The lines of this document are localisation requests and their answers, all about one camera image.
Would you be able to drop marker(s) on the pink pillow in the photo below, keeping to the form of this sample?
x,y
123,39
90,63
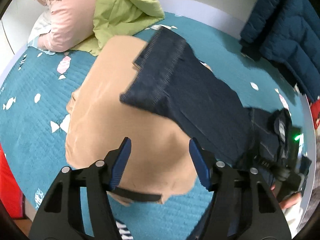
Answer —
x,y
63,25

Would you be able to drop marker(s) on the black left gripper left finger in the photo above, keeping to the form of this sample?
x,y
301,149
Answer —
x,y
76,205

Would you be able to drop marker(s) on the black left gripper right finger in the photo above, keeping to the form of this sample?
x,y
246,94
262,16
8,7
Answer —
x,y
243,205

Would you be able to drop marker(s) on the teal patterned bed sheet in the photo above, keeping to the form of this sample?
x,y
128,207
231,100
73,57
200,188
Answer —
x,y
36,154

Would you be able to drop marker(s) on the dark navy denim garment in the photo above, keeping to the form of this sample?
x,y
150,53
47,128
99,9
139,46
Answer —
x,y
173,83

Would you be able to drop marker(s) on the red fabric at edge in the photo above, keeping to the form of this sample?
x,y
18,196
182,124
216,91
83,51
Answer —
x,y
11,194

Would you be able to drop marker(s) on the tan beige jacket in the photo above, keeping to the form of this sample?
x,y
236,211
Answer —
x,y
159,165

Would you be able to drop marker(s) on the person's right hand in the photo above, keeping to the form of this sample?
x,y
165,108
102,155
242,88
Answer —
x,y
290,201

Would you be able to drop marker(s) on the green quilt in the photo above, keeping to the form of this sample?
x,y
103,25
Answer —
x,y
119,17

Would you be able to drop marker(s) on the white bed headboard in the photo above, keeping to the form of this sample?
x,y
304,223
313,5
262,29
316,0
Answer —
x,y
228,16

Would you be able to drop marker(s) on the dark blue puffer jacket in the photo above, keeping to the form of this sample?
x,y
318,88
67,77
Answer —
x,y
286,33

